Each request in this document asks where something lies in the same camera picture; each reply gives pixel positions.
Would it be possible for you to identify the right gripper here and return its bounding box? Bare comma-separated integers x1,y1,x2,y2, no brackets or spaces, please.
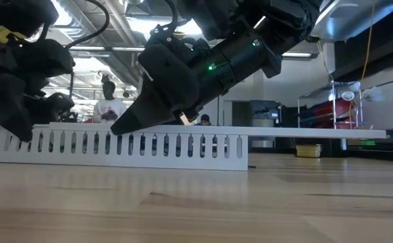
149,16,284,123

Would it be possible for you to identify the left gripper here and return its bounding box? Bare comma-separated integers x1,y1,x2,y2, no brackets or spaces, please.
0,0,76,142

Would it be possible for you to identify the white slotted cable duct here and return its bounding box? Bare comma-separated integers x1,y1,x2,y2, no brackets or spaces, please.
0,121,250,171

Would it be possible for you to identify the white duct cover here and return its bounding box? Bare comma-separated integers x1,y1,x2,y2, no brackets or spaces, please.
49,121,387,140

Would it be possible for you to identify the person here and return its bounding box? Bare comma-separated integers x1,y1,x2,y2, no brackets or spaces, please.
196,113,213,127
93,80,128,124

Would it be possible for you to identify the ceiling light strip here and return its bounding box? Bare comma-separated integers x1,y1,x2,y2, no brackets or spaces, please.
67,46,314,58

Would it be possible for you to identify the grey cylindrical machine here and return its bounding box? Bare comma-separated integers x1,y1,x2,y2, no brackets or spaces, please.
249,100,282,149

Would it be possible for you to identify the metal rack with red bins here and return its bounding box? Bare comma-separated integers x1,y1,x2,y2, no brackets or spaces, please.
297,80,369,130

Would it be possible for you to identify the small tape roll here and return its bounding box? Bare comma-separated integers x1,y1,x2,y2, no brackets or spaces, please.
296,144,322,159

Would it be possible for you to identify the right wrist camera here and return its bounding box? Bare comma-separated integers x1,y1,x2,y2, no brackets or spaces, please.
137,43,201,112

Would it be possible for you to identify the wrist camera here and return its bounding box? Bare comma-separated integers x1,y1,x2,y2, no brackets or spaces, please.
137,43,201,112
14,38,76,79

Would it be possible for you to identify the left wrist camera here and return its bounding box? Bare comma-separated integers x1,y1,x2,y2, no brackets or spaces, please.
14,38,76,79

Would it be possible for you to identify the black gantry frame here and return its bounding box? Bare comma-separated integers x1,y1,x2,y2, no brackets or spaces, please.
68,71,76,99

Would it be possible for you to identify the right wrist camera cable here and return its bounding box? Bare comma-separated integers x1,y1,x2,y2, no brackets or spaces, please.
150,0,180,35

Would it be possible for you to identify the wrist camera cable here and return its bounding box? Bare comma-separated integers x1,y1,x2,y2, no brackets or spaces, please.
63,0,111,50
150,0,180,35

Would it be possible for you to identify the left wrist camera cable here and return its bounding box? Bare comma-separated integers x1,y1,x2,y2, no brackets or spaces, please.
63,0,111,50

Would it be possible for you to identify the yellow extension cord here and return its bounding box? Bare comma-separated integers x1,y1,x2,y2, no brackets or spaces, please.
361,0,376,82

